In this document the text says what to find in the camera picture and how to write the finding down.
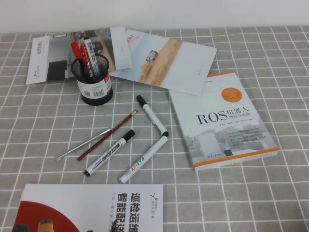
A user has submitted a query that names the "silver clear pen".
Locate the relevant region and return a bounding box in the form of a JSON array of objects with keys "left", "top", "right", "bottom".
[{"left": 55, "top": 128, "right": 113, "bottom": 160}]

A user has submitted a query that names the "red barrel marker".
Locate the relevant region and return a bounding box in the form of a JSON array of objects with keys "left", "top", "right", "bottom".
[{"left": 79, "top": 43, "right": 94, "bottom": 77}]

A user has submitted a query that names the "office photo brochure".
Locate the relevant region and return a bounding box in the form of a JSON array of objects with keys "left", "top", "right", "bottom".
[{"left": 26, "top": 27, "right": 134, "bottom": 85}]

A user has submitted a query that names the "white board marker black cap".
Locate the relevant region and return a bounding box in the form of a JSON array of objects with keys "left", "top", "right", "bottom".
[{"left": 84, "top": 129, "right": 136, "bottom": 176}]

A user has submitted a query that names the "barcode label marker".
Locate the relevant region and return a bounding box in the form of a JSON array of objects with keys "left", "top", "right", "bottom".
[{"left": 83, "top": 37, "right": 100, "bottom": 76}]

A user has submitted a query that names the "red black striped pencil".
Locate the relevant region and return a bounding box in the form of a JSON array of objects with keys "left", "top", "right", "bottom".
[{"left": 77, "top": 109, "right": 139, "bottom": 161}]

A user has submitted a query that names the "grey checked tablecloth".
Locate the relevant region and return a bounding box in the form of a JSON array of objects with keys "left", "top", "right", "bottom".
[{"left": 0, "top": 25, "right": 309, "bottom": 232}]

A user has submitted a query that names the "red capped pen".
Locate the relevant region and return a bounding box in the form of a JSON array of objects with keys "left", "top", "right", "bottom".
[{"left": 70, "top": 41, "right": 81, "bottom": 61}]

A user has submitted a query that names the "ROS robot book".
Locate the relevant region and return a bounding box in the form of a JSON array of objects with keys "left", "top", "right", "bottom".
[{"left": 169, "top": 71, "right": 280, "bottom": 172}]

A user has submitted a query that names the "desert car brochure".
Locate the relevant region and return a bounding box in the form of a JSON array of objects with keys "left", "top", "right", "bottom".
[{"left": 111, "top": 29, "right": 217, "bottom": 96}]

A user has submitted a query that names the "red white AgileX brochure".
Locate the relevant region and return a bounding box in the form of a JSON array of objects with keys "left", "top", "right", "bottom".
[{"left": 11, "top": 183, "right": 165, "bottom": 232}]

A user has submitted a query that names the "black mesh pen holder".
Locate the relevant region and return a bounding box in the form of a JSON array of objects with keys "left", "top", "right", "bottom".
[{"left": 70, "top": 53, "right": 114, "bottom": 105}]

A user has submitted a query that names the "white paint marker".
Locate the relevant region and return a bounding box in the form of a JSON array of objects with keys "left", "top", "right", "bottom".
[{"left": 118, "top": 135, "right": 169, "bottom": 184}]

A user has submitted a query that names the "white pen black cap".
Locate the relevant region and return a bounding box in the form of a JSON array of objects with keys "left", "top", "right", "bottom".
[{"left": 136, "top": 95, "right": 169, "bottom": 138}]

